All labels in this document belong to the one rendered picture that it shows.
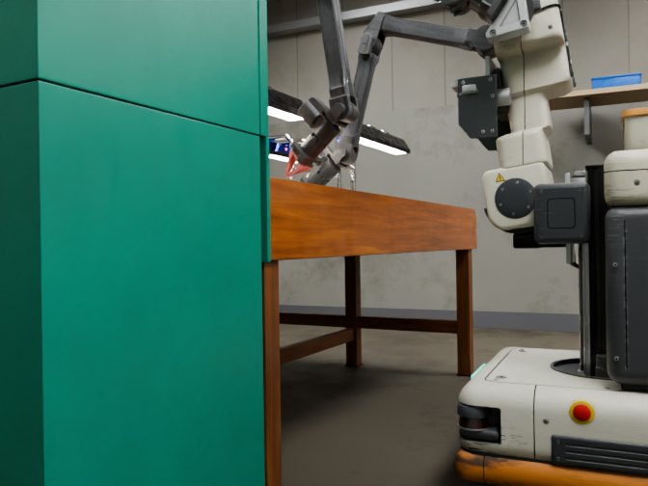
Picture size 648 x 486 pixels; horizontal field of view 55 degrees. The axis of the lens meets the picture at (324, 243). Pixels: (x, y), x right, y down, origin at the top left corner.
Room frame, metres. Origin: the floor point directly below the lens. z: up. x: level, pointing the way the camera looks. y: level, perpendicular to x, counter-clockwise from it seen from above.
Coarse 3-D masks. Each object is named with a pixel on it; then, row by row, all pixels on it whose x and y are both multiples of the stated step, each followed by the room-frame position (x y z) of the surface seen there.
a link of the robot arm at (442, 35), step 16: (384, 16) 2.06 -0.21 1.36; (368, 32) 2.07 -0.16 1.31; (384, 32) 2.07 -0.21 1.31; (400, 32) 2.05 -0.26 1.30; (416, 32) 2.02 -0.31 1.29; (432, 32) 2.00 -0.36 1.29; (448, 32) 1.98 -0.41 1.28; (464, 32) 1.96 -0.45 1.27; (480, 32) 1.92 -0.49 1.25; (464, 48) 1.99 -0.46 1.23; (480, 48) 1.91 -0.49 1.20
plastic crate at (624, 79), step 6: (594, 78) 3.73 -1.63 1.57; (600, 78) 3.72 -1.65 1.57; (606, 78) 3.71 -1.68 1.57; (612, 78) 3.69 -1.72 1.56; (618, 78) 3.68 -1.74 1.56; (624, 78) 3.67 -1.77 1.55; (630, 78) 3.65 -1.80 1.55; (636, 78) 3.64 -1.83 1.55; (594, 84) 3.74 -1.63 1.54; (600, 84) 3.72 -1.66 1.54; (606, 84) 3.71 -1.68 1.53; (612, 84) 3.69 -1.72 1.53; (618, 84) 3.68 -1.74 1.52; (624, 84) 3.67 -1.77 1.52; (630, 84) 3.65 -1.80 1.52
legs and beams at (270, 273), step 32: (352, 256) 3.12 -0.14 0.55; (352, 288) 3.13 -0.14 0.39; (288, 320) 3.32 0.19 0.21; (320, 320) 3.23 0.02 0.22; (352, 320) 3.13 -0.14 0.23; (384, 320) 3.06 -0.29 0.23; (416, 320) 2.98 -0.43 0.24; (448, 320) 2.91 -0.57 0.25; (288, 352) 2.57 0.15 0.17; (352, 352) 3.13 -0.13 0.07
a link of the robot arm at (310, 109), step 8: (304, 104) 1.74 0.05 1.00; (312, 104) 1.74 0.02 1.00; (320, 104) 1.73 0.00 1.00; (336, 104) 1.67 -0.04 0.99; (304, 112) 1.74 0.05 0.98; (312, 112) 1.73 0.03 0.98; (320, 112) 1.73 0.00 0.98; (328, 112) 1.69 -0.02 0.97; (336, 112) 1.67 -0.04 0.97; (344, 112) 1.68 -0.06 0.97; (304, 120) 1.75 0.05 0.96; (312, 120) 1.73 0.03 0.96; (336, 120) 1.68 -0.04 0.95
